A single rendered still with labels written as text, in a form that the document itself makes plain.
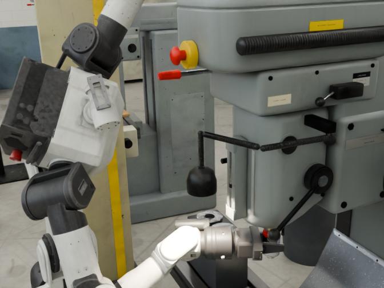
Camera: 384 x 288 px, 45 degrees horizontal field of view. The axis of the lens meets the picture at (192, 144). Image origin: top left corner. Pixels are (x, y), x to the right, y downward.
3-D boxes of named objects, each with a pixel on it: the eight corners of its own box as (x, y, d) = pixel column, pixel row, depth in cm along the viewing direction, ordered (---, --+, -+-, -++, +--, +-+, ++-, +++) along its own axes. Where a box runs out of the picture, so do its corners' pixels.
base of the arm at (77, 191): (43, 231, 121) (15, 209, 113) (51, 190, 130) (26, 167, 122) (93, 218, 117) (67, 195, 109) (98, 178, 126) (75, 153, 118)
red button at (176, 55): (175, 67, 97) (174, 47, 96) (168, 64, 101) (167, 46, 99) (190, 65, 99) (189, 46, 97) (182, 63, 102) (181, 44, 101)
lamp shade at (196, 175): (180, 191, 111) (179, 167, 109) (200, 182, 116) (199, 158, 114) (203, 199, 106) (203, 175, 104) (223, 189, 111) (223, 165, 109)
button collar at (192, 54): (190, 71, 98) (190, 42, 96) (179, 67, 103) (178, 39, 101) (199, 70, 99) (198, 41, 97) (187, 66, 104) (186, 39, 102)
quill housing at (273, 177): (264, 243, 111) (268, 115, 101) (223, 208, 129) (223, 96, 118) (327, 225, 118) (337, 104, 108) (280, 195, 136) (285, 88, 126)
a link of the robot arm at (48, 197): (36, 240, 115) (22, 187, 115) (56, 231, 124) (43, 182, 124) (77, 230, 112) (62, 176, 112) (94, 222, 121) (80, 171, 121)
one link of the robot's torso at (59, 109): (-18, 179, 135) (-6, 146, 105) (15, 79, 148) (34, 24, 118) (80, 204, 146) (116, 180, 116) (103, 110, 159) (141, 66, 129)
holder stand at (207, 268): (215, 296, 150) (215, 242, 144) (188, 262, 169) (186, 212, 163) (247, 286, 155) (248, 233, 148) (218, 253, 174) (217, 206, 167)
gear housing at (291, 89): (259, 119, 98) (260, 72, 94) (208, 96, 119) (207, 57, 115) (379, 99, 111) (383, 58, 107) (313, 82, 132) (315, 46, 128)
